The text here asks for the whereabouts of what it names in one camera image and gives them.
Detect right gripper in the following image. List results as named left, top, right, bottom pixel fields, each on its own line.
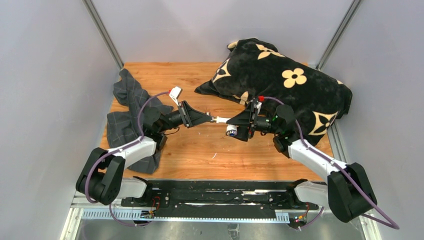
left=226, top=102, right=281, bottom=142

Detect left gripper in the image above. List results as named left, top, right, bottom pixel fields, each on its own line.
left=158, top=100, right=212, bottom=133

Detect white plastic water faucet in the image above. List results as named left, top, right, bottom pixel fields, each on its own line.
left=214, top=116, right=238, bottom=137

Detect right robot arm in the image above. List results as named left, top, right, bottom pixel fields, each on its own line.
left=224, top=96, right=378, bottom=223

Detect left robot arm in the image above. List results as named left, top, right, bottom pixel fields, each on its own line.
left=75, top=101, right=214, bottom=207

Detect black floral plush blanket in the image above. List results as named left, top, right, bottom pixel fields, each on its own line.
left=194, top=38, right=353, bottom=146

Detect grey checked cloth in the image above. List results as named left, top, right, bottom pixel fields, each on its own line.
left=106, top=68, right=174, bottom=174

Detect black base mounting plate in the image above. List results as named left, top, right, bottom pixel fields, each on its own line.
left=111, top=180, right=323, bottom=223

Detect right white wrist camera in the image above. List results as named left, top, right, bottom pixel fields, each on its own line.
left=254, top=101, right=262, bottom=115

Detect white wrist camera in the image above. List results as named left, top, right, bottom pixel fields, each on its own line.
left=168, top=86, right=183, bottom=106
left=254, top=101, right=262, bottom=115

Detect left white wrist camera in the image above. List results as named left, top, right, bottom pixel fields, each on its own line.
left=168, top=86, right=183, bottom=106

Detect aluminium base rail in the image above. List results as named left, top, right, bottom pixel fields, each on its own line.
left=60, top=124, right=380, bottom=240

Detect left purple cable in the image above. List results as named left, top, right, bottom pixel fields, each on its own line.
left=84, top=89, right=173, bottom=228

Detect left aluminium frame post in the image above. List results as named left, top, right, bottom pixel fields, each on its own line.
left=82, top=0, right=124, bottom=69

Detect aluminium frame post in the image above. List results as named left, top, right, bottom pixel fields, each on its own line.
left=82, top=0, right=124, bottom=69
left=315, top=0, right=363, bottom=71

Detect right aluminium frame post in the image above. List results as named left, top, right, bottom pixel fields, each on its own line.
left=315, top=0, right=363, bottom=71

